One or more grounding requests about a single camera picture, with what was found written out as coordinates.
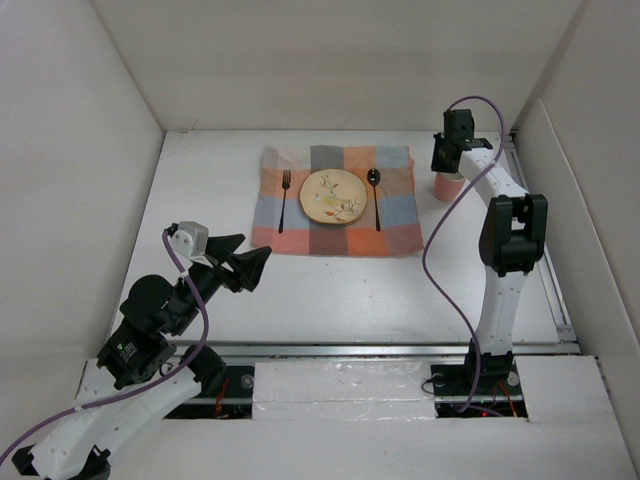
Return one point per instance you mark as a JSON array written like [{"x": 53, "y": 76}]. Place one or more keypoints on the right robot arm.
[{"x": 511, "y": 243}]

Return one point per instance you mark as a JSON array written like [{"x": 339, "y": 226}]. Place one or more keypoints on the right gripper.
[{"x": 438, "y": 165}]

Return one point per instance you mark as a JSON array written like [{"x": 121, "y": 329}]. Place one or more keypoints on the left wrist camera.
[{"x": 189, "y": 240}]

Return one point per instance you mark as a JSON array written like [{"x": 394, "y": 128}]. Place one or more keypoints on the white foam block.
[{"x": 342, "y": 390}]

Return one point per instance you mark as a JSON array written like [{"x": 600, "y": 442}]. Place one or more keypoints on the black fork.
[{"x": 285, "y": 185}]

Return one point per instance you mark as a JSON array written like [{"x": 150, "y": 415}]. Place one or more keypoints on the aluminium rail right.
[{"x": 543, "y": 303}]

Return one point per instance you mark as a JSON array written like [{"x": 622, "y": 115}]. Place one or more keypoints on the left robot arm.
[{"x": 125, "y": 388}]

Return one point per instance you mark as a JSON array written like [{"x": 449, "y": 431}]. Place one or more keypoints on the aluminium rail front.
[{"x": 361, "y": 350}]

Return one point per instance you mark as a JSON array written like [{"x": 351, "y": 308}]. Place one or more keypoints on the checkered cloth placemat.
[{"x": 400, "y": 233}]

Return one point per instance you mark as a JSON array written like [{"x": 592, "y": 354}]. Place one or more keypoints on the aluminium rail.
[
  {"x": 361, "y": 350},
  {"x": 543, "y": 303}
]

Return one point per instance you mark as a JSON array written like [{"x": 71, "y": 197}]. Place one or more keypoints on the bird pattern plate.
[{"x": 333, "y": 197}]

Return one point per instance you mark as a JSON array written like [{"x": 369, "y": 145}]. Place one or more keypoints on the pink mug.
[{"x": 448, "y": 186}]

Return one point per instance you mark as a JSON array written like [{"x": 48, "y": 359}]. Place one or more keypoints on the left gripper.
[{"x": 247, "y": 265}]

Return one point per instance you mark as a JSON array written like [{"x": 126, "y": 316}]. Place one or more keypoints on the black spoon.
[{"x": 373, "y": 178}]

